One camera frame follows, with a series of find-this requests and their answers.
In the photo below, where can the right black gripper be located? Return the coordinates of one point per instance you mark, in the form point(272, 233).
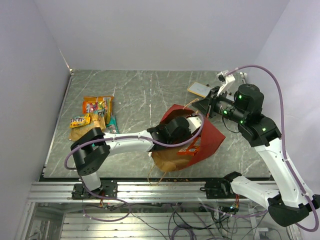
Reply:
point(206, 106)

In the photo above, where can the red paper bag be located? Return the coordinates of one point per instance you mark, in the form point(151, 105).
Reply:
point(210, 140)

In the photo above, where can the teal snack packet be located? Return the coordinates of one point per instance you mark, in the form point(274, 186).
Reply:
point(112, 126)

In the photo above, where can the gold brown snack packet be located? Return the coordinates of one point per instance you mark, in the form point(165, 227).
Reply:
point(96, 121)

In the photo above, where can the red yellow snack packet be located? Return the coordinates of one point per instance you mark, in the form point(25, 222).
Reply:
point(91, 106)

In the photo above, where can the yellow candy packet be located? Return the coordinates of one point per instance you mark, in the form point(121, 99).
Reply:
point(79, 121)

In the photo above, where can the orange kettle chips bag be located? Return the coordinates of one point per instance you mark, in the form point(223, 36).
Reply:
point(109, 105)

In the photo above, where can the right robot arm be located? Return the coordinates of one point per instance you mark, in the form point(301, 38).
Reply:
point(293, 200)

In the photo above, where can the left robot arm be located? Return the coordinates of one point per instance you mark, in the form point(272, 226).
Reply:
point(91, 150)

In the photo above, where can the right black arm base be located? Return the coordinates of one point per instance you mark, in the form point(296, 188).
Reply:
point(216, 189)

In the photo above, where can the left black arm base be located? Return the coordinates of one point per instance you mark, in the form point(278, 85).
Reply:
point(109, 188)

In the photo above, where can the orange snack packet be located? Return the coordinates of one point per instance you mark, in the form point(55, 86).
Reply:
point(190, 151)

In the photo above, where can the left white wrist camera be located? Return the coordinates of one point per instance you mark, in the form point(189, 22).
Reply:
point(194, 123)

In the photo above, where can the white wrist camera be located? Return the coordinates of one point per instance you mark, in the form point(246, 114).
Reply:
point(229, 84)
point(194, 123)

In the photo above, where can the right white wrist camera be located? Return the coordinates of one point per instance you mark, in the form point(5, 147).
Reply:
point(229, 84)

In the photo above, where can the aluminium frame rail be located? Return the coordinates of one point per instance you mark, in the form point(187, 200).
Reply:
point(131, 192)

